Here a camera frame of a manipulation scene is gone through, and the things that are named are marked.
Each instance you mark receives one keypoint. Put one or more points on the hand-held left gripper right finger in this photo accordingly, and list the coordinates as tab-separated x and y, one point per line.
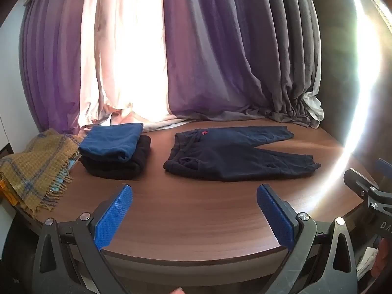
275	217

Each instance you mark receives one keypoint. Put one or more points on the person's left hand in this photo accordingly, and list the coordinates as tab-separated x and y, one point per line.
177	291

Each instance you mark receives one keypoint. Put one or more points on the purple sheer curtain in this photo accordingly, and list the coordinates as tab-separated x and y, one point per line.
52	67
208	61

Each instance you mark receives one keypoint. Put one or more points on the folded blue garment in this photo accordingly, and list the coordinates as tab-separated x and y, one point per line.
110	142

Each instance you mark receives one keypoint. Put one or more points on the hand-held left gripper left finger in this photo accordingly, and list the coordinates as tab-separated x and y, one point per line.
113	217

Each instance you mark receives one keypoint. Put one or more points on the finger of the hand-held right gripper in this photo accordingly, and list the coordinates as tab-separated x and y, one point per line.
386	166
360	180

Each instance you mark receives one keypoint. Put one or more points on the pale pink sheer curtain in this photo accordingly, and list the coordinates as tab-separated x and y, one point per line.
122	61

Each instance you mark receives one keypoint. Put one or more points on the navy blue pants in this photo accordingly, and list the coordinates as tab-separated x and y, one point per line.
232	156

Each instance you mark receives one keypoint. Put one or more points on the orange object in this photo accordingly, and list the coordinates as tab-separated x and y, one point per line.
5	193

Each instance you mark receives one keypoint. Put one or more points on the yellow plaid fringed scarf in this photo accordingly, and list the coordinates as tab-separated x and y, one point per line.
33	165

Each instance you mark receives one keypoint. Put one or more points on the white cloth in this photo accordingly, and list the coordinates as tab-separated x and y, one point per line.
315	105

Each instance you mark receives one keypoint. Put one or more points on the grey curtain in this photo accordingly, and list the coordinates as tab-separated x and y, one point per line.
288	52

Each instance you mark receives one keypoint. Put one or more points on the folded black garment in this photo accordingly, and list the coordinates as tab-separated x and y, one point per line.
122	168

